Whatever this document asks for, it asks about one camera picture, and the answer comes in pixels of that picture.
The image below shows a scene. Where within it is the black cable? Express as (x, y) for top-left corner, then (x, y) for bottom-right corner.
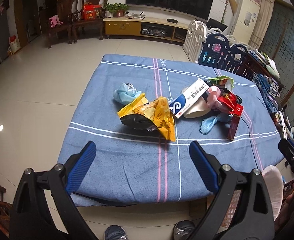
(213, 67), (264, 170)

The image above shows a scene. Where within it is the red gift box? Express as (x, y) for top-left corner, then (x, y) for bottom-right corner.
(82, 4), (102, 21)

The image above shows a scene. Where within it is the pink cloth on chair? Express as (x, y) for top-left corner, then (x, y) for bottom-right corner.
(49, 15), (63, 28)

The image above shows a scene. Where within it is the cluttered side table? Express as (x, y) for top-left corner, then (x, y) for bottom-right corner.
(243, 49), (294, 141)

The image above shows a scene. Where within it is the dark wooden chair right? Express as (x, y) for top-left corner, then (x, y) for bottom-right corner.
(72, 0), (104, 43)

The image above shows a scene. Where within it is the white baby fence panel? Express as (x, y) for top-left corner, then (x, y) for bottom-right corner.
(183, 20), (208, 63)

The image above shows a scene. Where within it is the light blue crumpled mask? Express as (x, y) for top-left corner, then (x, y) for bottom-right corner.
(113, 82), (142, 105)

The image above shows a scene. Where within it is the dark wooden chair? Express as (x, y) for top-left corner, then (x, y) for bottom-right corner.
(72, 0), (104, 43)
(47, 0), (79, 49)

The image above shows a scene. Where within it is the navy baby fence panel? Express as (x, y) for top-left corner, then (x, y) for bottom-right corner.
(197, 33), (248, 75)

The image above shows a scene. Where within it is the pink trash bag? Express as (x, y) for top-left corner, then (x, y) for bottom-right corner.
(262, 165), (284, 220)

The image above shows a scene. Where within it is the blue striped tablecloth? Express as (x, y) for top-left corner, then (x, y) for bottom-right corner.
(58, 54), (283, 207)

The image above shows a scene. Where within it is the wooden TV cabinet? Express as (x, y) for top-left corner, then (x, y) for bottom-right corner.
(103, 17), (188, 44)

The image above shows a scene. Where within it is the dark wooden chair left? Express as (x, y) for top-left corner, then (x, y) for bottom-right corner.
(47, 0), (79, 49)

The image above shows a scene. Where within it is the beige curtain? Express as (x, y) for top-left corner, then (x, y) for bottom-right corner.
(249, 0), (275, 49)

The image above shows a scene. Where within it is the pink ribbon wrapper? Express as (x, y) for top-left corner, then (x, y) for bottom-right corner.
(207, 86), (228, 113)

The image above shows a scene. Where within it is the yellow chip bag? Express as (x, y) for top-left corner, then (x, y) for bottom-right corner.
(117, 93), (176, 142)

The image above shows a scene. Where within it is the white standing air conditioner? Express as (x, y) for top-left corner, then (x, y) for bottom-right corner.
(230, 0), (260, 44)

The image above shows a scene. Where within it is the green snack wrapper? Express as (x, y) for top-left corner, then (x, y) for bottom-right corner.
(204, 76), (234, 92)

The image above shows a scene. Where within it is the red foil wrapper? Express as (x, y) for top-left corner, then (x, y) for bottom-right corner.
(217, 92), (243, 116)

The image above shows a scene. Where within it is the black set-top box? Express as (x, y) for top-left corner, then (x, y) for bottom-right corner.
(167, 18), (178, 24)

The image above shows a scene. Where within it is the white blue medicine box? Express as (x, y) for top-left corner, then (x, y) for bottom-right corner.
(169, 78), (209, 119)

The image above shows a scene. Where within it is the potted green plant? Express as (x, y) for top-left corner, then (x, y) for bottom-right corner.
(105, 3), (129, 18)

